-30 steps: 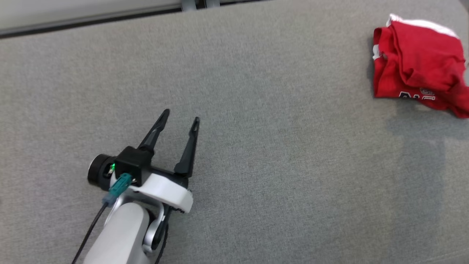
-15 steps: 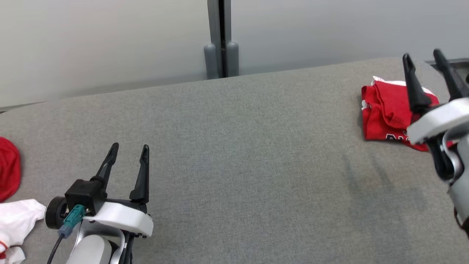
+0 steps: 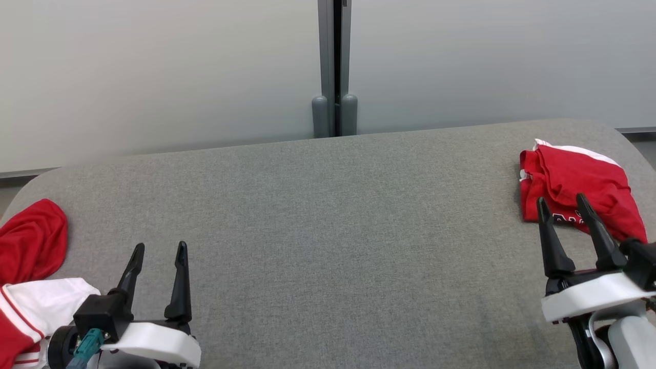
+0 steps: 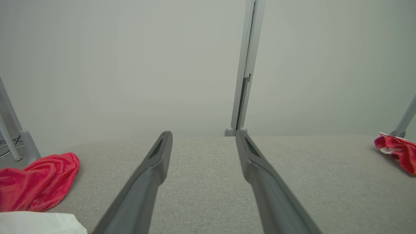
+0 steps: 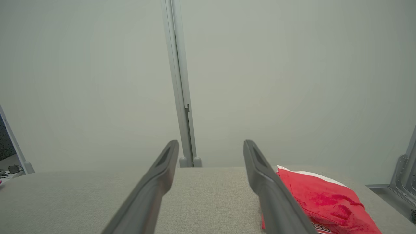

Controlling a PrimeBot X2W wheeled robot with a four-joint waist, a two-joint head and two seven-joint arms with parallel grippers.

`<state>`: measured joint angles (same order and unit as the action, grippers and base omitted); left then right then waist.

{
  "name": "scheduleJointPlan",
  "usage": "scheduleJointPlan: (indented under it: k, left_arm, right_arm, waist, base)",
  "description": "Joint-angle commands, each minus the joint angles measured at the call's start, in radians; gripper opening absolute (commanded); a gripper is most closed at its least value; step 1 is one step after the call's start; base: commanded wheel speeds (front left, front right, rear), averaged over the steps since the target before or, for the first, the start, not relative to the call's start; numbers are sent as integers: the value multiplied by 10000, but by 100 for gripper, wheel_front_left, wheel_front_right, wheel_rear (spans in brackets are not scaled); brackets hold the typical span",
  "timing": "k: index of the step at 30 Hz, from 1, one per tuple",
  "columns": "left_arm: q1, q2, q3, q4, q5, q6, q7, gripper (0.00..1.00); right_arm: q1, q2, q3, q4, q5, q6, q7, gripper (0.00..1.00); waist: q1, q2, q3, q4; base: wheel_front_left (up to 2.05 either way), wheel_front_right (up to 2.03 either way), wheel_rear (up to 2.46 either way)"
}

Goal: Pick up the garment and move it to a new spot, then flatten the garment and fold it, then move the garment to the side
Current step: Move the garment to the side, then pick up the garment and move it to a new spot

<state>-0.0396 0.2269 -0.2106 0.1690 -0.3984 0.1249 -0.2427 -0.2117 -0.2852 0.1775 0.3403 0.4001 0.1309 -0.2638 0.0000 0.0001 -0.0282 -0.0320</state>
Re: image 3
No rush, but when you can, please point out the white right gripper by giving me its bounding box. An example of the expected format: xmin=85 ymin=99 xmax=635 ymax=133
xmin=536 ymin=193 xmax=656 ymax=324

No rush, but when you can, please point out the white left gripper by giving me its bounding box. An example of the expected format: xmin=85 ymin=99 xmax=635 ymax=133
xmin=100 ymin=240 xmax=202 ymax=369

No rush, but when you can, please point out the red jersey with white lettering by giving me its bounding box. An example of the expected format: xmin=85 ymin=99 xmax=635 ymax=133
xmin=519 ymin=138 xmax=648 ymax=243

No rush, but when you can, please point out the red jersey with white sleeves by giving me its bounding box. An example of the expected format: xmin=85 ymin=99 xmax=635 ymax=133
xmin=0 ymin=198 xmax=102 ymax=369

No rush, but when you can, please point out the teal left camera connector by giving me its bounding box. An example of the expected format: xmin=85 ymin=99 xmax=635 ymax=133
xmin=65 ymin=327 xmax=106 ymax=369

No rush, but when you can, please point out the grey cylinder post foot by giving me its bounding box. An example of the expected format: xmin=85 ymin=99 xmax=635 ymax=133
xmin=312 ymin=95 xmax=330 ymax=139
xmin=340 ymin=94 xmax=359 ymax=137

